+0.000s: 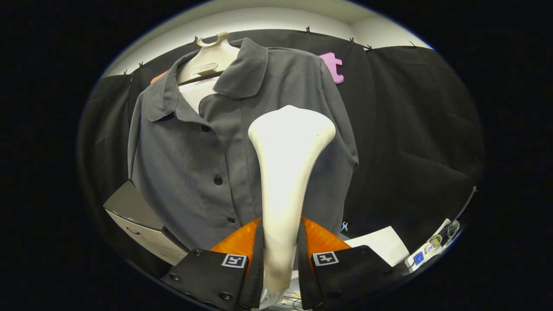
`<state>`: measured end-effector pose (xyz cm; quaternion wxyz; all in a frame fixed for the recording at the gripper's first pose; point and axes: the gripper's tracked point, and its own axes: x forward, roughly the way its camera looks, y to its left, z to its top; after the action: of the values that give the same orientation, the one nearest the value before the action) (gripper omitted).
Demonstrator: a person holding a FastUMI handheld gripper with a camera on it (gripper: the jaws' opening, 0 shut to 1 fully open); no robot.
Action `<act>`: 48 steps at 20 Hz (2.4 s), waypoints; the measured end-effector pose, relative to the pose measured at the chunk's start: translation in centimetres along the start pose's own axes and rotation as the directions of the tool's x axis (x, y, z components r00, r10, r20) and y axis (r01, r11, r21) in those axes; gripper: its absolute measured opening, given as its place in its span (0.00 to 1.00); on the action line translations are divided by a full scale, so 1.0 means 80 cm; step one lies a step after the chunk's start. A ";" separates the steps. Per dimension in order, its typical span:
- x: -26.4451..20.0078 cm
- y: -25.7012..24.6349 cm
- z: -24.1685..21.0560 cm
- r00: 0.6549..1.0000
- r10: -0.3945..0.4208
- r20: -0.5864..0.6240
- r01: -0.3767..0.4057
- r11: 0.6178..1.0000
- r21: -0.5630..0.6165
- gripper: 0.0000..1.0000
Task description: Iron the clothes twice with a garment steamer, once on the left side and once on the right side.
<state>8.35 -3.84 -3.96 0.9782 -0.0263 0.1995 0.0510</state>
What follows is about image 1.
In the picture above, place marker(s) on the white ribbed cabinet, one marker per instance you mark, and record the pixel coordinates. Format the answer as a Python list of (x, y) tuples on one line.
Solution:
[(380, 244)]

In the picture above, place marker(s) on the grey button shirt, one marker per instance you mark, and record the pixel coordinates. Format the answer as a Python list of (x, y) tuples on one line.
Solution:
[(181, 151)]

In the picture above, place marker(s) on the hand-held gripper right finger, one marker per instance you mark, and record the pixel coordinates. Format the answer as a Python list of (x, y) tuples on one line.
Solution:
[(302, 268)]

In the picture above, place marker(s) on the grey drawer cabinet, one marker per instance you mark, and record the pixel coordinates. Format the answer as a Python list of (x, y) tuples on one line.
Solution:
[(125, 203)]

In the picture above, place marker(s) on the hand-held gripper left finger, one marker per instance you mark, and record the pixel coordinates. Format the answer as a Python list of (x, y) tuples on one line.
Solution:
[(258, 259)]

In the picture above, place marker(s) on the small blue box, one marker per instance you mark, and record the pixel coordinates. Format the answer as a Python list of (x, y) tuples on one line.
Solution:
[(418, 258)]

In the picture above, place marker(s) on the row of black backdrop clips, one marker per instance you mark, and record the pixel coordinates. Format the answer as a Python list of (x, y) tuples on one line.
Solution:
[(308, 30)]

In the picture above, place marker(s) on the black backdrop cloth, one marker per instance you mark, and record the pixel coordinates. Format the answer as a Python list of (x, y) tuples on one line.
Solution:
[(410, 129)]

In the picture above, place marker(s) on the cream clothes hanger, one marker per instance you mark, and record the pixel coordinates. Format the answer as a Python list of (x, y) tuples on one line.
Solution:
[(211, 60)]

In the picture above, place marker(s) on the white garment steamer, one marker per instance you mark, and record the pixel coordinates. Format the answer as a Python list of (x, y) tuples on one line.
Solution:
[(289, 172)]

